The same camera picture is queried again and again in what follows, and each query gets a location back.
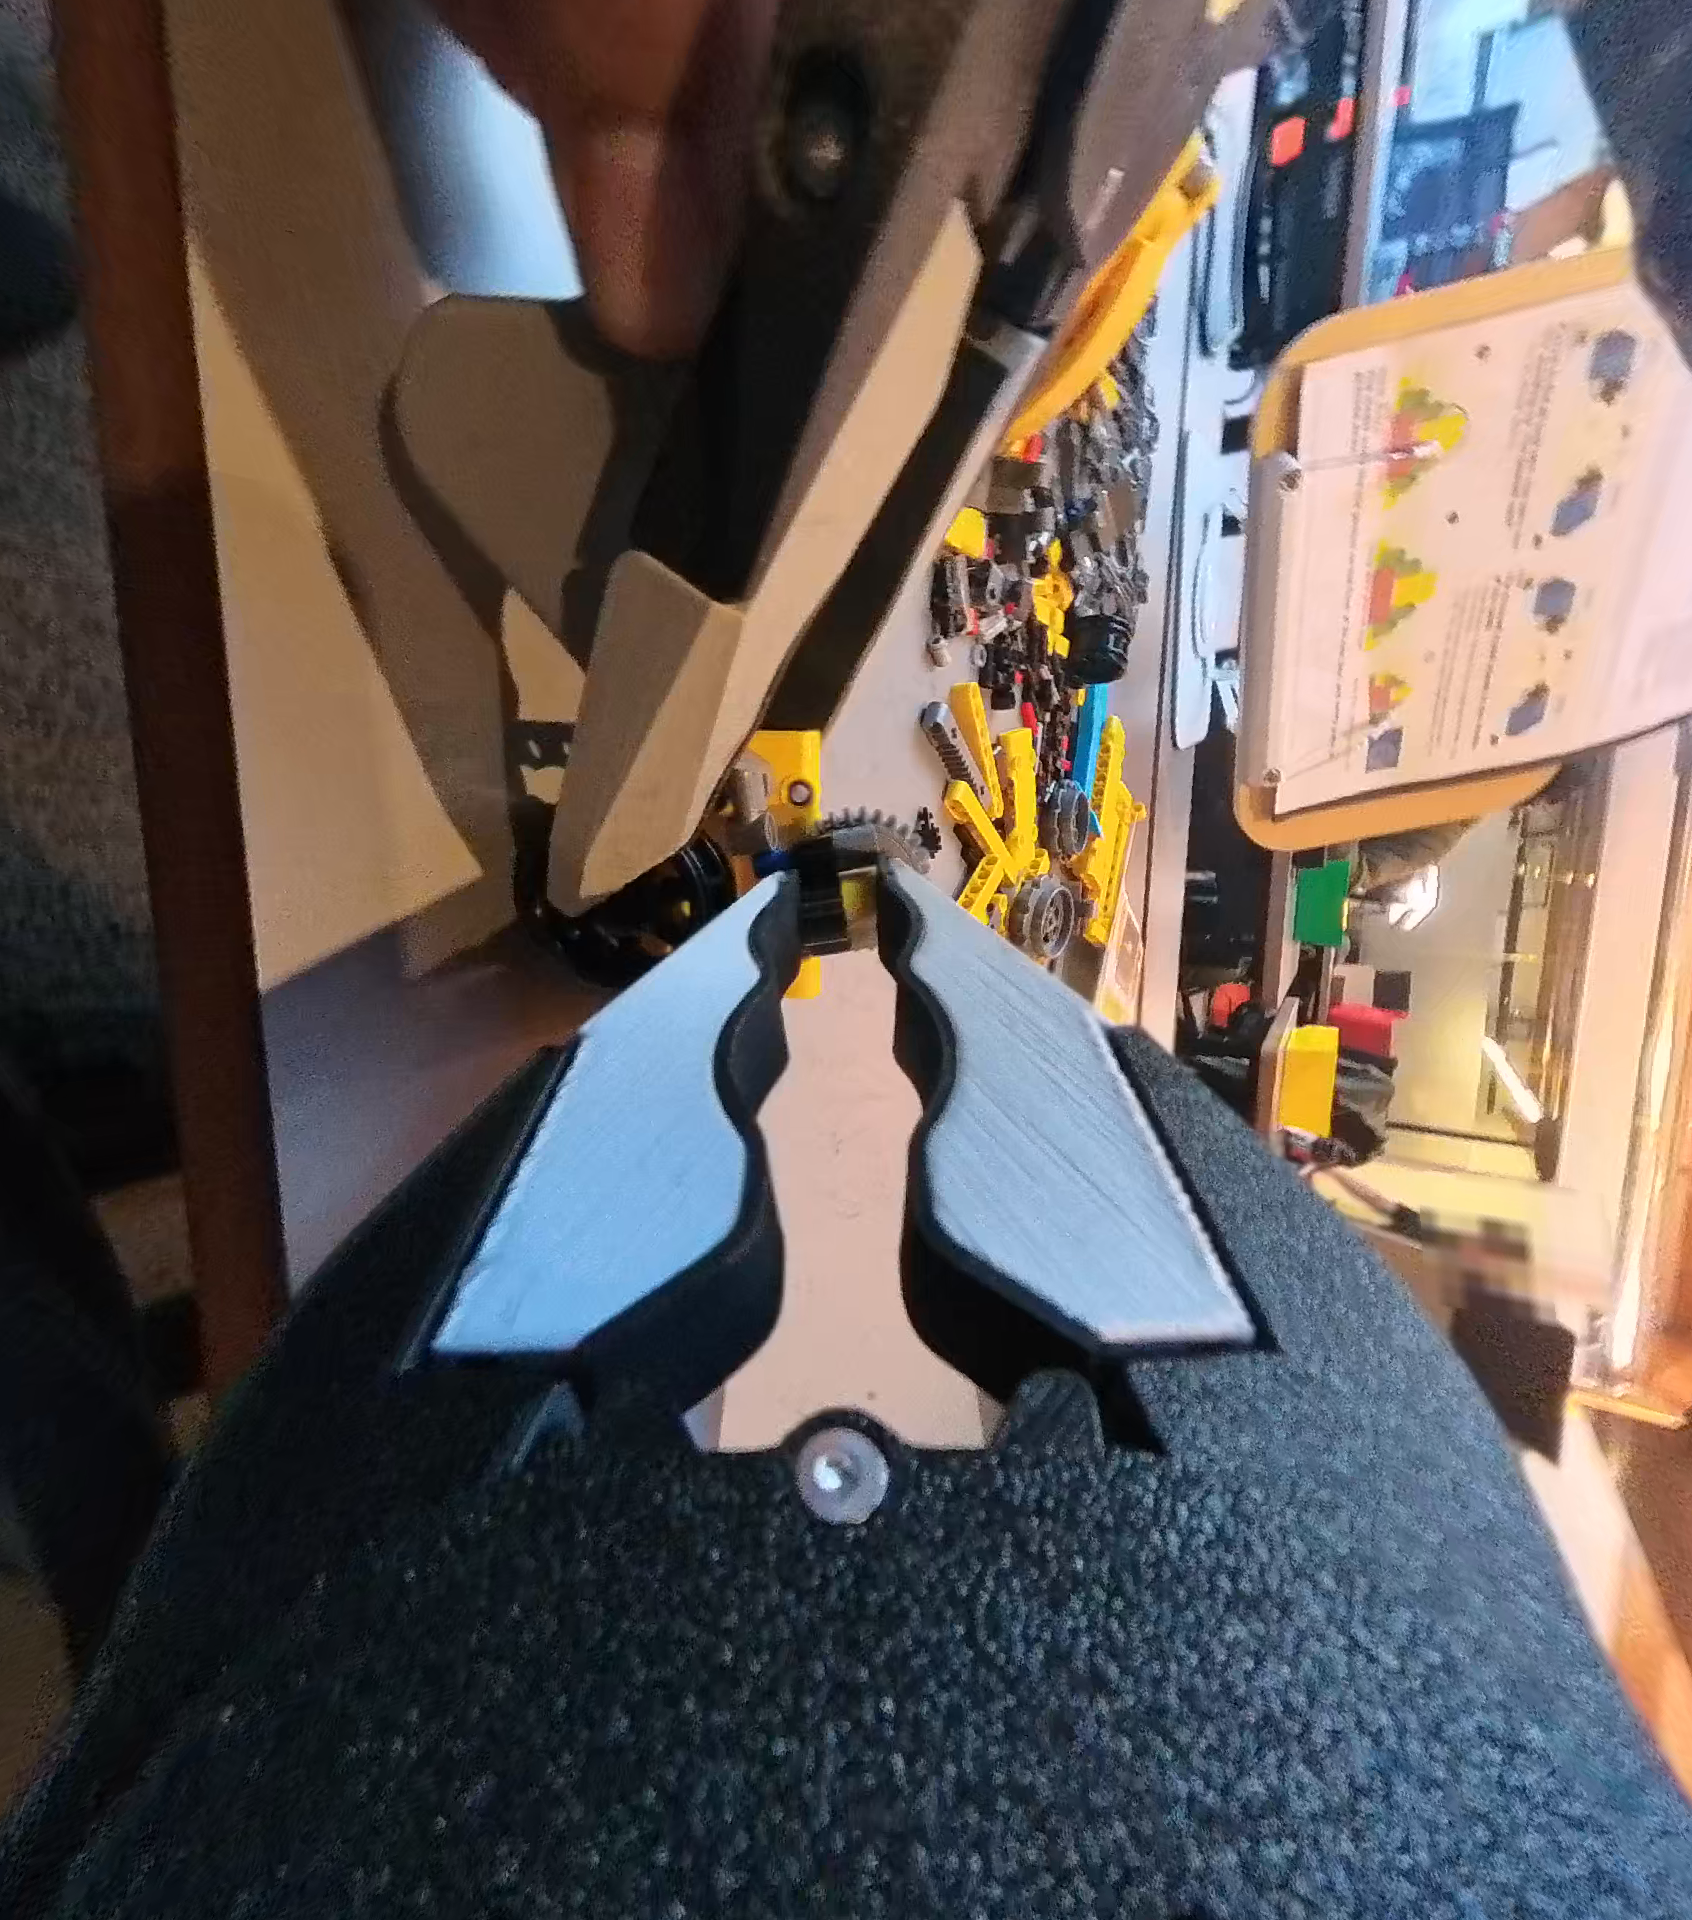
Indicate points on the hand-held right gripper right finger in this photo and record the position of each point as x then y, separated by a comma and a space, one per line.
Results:
1069, 1186

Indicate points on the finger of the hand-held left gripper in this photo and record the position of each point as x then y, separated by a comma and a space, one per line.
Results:
651, 719
1015, 351

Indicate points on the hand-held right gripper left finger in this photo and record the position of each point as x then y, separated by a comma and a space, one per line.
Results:
606, 1186

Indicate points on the small yellow grey brick assembly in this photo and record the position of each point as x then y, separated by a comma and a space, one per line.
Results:
786, 765

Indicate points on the grey gear brick assembly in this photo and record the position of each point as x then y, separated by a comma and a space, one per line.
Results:
835, 893

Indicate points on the light grey desk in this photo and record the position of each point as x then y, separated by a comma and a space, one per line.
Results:
845, 1200

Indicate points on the person's left hand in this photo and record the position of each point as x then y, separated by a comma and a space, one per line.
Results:
638, 148

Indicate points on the partly built yellow brick vehicle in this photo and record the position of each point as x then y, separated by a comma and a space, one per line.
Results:
1116, 287

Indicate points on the yellow pointed panel brick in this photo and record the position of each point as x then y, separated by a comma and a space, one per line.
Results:
968, 532

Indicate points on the pile of loose brick parts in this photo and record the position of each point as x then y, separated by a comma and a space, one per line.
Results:
1056, 556

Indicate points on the yellow box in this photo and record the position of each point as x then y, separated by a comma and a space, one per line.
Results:
1309, 1075

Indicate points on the grey brick wheel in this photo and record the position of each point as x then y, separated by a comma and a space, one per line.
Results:
1042, 911
1072, 809

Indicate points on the grey toothed rack beam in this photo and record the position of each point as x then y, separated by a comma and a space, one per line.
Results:
946, 738

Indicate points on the black brick tyre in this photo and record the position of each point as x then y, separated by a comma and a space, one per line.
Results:
1100, 643

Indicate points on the white stand base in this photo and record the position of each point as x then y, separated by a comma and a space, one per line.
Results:
1208, 602

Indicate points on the green block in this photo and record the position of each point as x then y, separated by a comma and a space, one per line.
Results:
1323, 901

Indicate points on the blue curved brick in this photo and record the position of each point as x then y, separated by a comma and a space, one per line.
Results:
1089, 727

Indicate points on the wooden board with instruction sheet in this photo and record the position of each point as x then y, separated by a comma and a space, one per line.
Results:
1505, 556

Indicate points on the person's legs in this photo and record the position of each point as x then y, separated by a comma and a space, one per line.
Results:
7, 1276

